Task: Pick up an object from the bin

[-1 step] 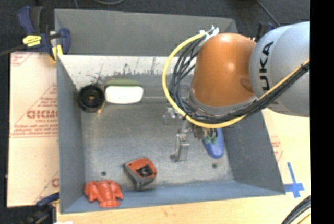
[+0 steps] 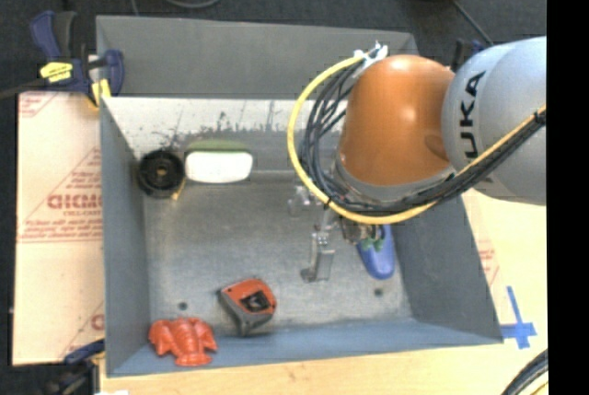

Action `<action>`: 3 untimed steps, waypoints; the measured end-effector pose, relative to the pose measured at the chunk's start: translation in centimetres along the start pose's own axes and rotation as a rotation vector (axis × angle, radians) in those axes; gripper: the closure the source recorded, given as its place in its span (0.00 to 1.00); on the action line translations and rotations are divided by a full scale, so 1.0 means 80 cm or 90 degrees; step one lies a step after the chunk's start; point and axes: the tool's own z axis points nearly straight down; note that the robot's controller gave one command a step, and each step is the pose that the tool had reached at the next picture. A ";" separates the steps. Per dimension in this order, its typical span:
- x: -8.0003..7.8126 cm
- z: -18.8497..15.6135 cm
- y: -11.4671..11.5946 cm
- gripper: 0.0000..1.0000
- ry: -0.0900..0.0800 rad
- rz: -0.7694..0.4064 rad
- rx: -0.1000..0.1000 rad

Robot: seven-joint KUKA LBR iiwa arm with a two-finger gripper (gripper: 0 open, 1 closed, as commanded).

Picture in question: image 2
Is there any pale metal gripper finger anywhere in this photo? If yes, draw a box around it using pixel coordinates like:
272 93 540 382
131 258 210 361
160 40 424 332
287 184 323 218
300 232 336 284

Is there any blue rounded plastic object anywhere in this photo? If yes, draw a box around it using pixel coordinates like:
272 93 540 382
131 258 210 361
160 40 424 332
355 225 397 281

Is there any grey metal bin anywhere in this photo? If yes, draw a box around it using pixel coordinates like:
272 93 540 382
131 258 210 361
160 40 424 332
95 15 503 378

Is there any orange and grey tape measure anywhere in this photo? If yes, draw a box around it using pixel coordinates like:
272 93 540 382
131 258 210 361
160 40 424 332
216 277 278 337

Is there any white and green sponge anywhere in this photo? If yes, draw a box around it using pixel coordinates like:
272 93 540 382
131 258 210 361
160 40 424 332
184 140 255 184

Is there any red toy lobster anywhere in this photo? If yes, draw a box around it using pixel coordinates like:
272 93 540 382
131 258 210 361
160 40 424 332
147 317 219 368

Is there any brown cardboard board, red print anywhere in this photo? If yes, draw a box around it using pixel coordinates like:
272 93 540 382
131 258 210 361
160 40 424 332
11 89 106 366

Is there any black round ring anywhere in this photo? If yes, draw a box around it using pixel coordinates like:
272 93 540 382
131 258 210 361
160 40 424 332
136 147 187 200

